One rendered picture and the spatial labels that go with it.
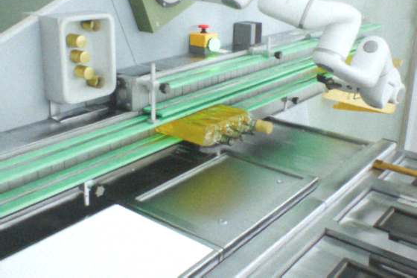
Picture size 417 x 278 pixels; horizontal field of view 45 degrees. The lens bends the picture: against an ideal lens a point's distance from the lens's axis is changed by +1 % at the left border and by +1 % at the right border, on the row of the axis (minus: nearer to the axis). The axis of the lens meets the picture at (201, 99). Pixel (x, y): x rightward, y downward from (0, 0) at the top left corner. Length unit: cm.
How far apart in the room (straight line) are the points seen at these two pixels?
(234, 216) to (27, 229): 51
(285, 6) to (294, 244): 59
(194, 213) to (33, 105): 51
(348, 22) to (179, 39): 62
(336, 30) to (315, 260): 58
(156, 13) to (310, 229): 76
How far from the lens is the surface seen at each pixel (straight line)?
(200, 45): 174
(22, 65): 134
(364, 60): 141
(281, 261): 117
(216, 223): 124
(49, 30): 132
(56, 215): 138
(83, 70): 138
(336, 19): 134
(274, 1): 133
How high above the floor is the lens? 186
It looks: 36 degrees down
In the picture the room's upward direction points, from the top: 104 degrees clockwise
